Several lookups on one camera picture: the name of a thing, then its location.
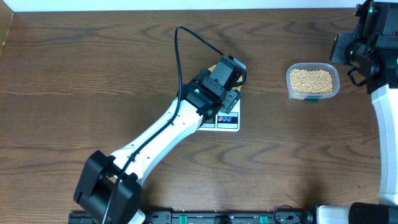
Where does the yellow plastic bowl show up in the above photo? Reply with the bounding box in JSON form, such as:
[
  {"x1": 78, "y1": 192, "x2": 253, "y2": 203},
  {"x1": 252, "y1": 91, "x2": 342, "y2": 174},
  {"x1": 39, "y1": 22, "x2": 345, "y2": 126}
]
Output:
[{"x1": 208, "y1": 65, "x2": 243, "y2": 91}]

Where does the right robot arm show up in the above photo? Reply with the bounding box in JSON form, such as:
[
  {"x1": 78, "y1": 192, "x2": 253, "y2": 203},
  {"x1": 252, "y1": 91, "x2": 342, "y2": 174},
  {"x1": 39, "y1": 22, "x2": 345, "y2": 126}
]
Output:
[{"x1": 301, "y1": 0, "x2": 397, "y2": 224}]

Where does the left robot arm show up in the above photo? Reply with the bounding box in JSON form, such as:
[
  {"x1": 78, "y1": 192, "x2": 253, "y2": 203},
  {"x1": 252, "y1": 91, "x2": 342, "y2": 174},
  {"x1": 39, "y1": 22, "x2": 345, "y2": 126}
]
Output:
[{"x1": 73, "y1": 56, "x2": 247, "y2": 223}]

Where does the white digital kitchen scale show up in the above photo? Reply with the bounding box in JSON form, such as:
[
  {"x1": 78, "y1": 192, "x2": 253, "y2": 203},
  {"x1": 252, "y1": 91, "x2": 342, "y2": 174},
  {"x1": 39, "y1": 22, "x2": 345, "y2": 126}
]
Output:
[{"x1": 198, "y1": 100, "x2": 241, "y2": 132}]

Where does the clear plastic container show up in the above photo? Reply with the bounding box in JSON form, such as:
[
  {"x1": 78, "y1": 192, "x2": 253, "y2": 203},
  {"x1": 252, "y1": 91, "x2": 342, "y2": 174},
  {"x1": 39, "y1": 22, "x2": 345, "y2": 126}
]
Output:
[{"x1": 286, "y1": 62, "x2": 340, "y2": 100}]

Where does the soybeans pile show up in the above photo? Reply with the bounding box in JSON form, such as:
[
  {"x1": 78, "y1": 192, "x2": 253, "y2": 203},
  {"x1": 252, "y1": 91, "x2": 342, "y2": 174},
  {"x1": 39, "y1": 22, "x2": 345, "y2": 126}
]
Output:
[{"x1": 290, "y1": 69, "x2": 333, "y2": 94}]

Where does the green tape label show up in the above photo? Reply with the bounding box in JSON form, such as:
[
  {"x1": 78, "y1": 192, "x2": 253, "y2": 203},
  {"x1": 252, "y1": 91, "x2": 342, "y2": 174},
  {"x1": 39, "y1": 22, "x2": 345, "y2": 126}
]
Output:
[{"x1": 304, "y1": 98, "x2": 319, "y2": 103}]

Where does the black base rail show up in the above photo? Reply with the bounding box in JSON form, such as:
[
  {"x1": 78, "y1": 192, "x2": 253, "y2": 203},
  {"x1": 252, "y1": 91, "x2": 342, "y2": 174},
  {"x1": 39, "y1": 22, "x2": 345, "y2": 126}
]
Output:
[{"x1": 68, "y1": 210, "x2": 315, "y2": 224}]

